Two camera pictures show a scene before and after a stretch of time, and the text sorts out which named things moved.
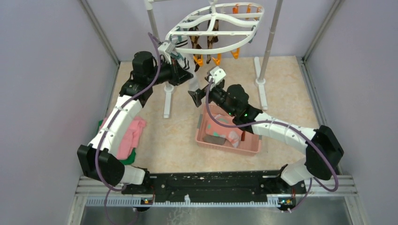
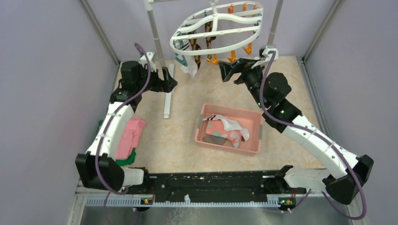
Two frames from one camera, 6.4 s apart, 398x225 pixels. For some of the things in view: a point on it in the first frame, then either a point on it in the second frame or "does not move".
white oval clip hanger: x=217 y=27 does not move
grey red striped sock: x=214 y=139 does not move
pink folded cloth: x=131 y=138 does not move
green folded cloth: x=131 y=158 does not move
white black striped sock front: x=188 y=63 → x=230 y=125
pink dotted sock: x=233 y=134 does not move
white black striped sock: x=182 y=41 → x=191 y=68
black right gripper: x=197 y=96 → x=246 y=70
